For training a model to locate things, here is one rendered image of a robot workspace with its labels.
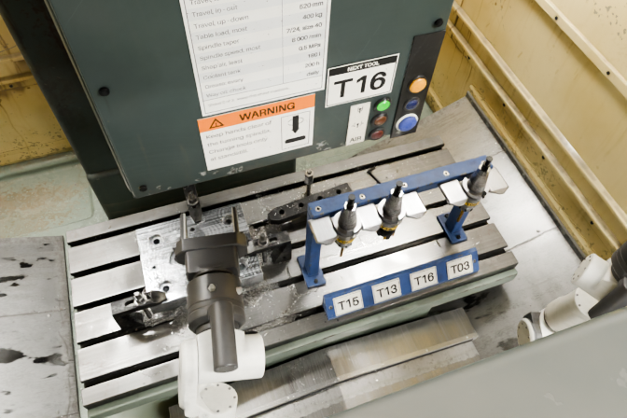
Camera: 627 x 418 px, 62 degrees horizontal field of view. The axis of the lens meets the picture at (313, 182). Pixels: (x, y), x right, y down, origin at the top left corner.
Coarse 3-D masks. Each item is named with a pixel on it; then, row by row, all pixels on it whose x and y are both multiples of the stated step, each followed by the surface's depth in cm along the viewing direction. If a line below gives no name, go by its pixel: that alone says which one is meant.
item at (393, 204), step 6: (390, 192) 116; (402, 192) 115; (390, 198) 116; (396, 198) 114; (384, 204) 119; (390, 204) 117; (396, 204) 116; (384, 210) 119; (390, 210) 118; (396, 210) 117; (390, 216) 119; (396, 216) 119
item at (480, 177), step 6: (480, 168) 120; (474, 174) 122; (480, 174) 120; (486, 174) 120; (468, 180) 124; (474, 180) 122; (480, 180) 121; (486, 180) 122; (468, 186) 124; (474, 186) 123; (480, 186) 122
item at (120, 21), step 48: (48, 0) 48; (96, 0) 49; (144, 0) 50; (336, 0) 58; (384, 0) 60; (432, 0) 63; (96, 48) 53; (144, 48) 54; (336, 48) 64; (384, 48) 66; (96, 96) 57; (144, 96) 60; (192, 96) 62; (384, 96) 74; (144, 144) 66; (192, 144) 69; (336, 144) 79; (144, 192) 73
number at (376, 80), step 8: (368, 72) 69; (376, 72) 69; (384, 72) 70; (360, 80) 70; (368, 80) 70; (376, 80) 71; (384, 80) 71; (352, 88) 70; (360, 88) 71; (368, 88) 71; (376, 88) 72; (384, 88) 72; (352, 96) 72
